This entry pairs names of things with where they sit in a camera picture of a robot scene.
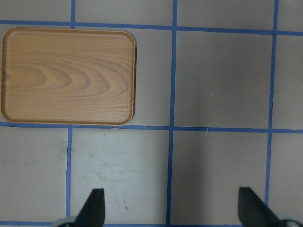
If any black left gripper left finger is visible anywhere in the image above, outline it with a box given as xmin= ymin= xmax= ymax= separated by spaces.
xmin=53 ymin=188 xmax=105 ymax=227

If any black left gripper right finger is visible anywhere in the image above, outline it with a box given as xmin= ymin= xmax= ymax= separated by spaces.
xmin=238 ymin=187 xmax=303 ymax=227

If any wooden tray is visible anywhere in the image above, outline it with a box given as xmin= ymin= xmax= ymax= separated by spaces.
xmin=0 ymin=27 xmax=136 ymax=125

